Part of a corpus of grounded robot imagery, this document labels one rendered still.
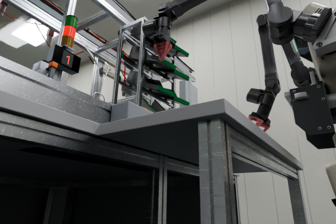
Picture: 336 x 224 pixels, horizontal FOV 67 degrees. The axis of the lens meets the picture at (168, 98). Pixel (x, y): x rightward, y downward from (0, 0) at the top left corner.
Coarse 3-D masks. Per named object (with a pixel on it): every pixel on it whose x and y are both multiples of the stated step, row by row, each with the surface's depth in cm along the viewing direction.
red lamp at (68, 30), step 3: (63, 27) 107; (66, 27) 106; (69, 27) 106; (72, 27) 107; (63, 30) 106; (66, 30) 105; (69, 30) 106; (72, 30) 107; (75, 30) 109; (63, 33) 105; (66, 33) 105; (69, 33) 105; (72, 33) 106; (72, 36) 106
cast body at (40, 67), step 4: (40, 60) 79; (44, 60) 81; (36, 64) 80; (40, 64) 79; (44, 64) 80; (32, 68) 81; (36, 68) 79; (40, 68) 77; (44, 68) 79; (40, 72) 77; (44, 72) 78
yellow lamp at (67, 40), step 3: (63, 36) 104; (66, 36) 104; (69, 36) 105; (63, 39) 104; (66, 39) 104; (69, 39) 104; (72, 39) 106; (60, 42) 104; (63, 42) 103; (66, 42) 103; (69, 42) 104; (72, 42) 106; (60, 45) 103; (69, 45) 104; (72, 45) 106
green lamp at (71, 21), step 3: (66, 18) 108; (69, 18) 108; (72, 18) 108; (75, 18) 109; (66, 21) 107; (69, 21) 107; (72, 21) 108; (75, 21) 109; (66, 24) 106; (69, 24) 107; (72, 24) 107; (75, 24) 109; (75, 27) 109
